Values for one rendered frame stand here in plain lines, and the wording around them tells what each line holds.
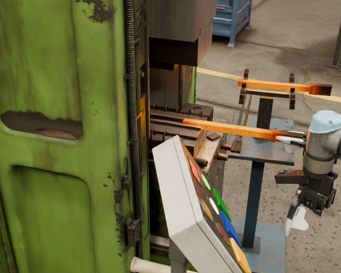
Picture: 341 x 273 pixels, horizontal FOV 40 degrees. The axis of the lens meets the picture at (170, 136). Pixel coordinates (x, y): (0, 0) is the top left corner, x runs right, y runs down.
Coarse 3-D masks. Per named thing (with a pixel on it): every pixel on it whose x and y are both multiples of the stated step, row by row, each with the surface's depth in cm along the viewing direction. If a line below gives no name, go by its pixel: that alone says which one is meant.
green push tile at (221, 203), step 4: (212, 188) 128; (216, 192) 127; (216, 196) 125; (216, 200) 124; (220, 200) 126; (220, 204) 122; (224, 204) 129; (220, 208) 123; (224, 208) 125; (224, 212) 124; (228, 216) 125
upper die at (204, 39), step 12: (204, 36) 147; (156, 48) 145; (168, 48) 144; (180, 48) 142; (192, 48) 141; (204, 48) 149; (156, 60) 147; (168, 60) 146; (180, 60) 144; (192, 60) 143
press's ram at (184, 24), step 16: (160, 0) 132; (176, 0) 130; (192, 0) 129; (208, 0) 144; (160, 16) 134; (176, 16) 133; (192, 16) 131; (208, 16) 148; (160, 32) 136; (176, 32) 135; (192, 32) 134
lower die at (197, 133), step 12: (156, 120) 170; (204, 120) 172; (156, 132) 166; (168, 132) 165; (180, 132) 165; (192, 132) 165; (204, 132) 173; (156, 144) 163; (192, 144) 160; (192, 156) 161
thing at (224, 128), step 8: (184, 120) 169; (192, 120) 169; (200, 120) 169; (208, 128) 166; (216, 128) 165; (224, 128) 164; (232, 128) 163; (240, 128) 163; (248, 128) 163; (256, 128) 163; (256, 136) 162; (264, 136) 161; (272, 136) 159; (288, 136) 158; (296, 136) 158
